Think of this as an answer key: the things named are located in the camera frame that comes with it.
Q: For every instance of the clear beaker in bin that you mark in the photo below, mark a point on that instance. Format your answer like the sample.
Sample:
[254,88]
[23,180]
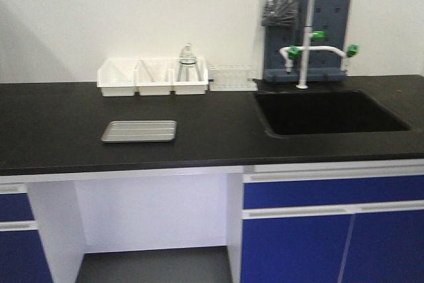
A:
[159,70]

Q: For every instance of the silver metal tray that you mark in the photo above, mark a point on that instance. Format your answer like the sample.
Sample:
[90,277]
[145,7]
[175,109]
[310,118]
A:
[139,131]

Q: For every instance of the white right storage bin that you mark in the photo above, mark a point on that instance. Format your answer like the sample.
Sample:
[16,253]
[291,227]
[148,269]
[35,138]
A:
[193,87]

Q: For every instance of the white storage bin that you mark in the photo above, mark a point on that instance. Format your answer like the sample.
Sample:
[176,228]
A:
[146,88]
[193,87]
[115,77]

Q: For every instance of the white test tube rack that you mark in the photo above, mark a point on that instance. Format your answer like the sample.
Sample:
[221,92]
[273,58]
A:
[232,78]

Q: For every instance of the black metal tripod stand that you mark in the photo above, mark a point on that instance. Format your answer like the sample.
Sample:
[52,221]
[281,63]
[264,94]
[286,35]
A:
[184,71]

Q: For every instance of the glass alcohol lamp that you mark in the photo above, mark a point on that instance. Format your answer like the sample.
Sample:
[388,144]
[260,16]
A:
[187,57]

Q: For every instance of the red tipped glass thermometer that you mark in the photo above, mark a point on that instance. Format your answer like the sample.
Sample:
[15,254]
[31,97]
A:
[147,70]

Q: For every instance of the white middle storage bin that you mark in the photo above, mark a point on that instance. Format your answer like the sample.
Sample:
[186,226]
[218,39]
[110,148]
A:
[146,88]

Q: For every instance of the blue upper right drawer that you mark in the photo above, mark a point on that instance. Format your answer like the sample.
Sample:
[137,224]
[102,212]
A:
[332,192]

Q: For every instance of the blue drawer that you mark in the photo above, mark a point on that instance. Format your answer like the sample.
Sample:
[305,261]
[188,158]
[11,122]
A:
[15,207]
[332,192]

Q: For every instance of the white gooseneck lab faucet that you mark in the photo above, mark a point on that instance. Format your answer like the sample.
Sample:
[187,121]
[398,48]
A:
[291,52]

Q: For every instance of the white left storage bin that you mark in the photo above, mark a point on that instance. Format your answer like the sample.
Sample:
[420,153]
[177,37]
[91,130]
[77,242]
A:
[115,77]

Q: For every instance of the black lab sink basin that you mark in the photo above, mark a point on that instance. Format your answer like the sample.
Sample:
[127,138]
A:
[314,113]

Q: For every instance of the blue cabinet door left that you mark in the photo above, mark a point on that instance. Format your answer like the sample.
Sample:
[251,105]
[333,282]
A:
[294,249]

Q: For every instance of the blue cabinet door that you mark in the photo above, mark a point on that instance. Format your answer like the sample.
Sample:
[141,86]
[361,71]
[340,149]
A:
[386,247]
[294,249]

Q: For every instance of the grey blue pegboard drying rack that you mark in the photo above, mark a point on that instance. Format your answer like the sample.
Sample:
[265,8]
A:
[330,16]

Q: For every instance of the blue cabinet door right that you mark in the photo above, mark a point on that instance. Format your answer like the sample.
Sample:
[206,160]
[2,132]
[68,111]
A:
[386,247]

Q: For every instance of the blue left upper drawer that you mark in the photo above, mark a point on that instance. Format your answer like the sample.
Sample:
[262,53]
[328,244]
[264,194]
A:
[15,207]

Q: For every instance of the blue left lower door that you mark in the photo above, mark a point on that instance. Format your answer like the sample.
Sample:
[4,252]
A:
[23,258]

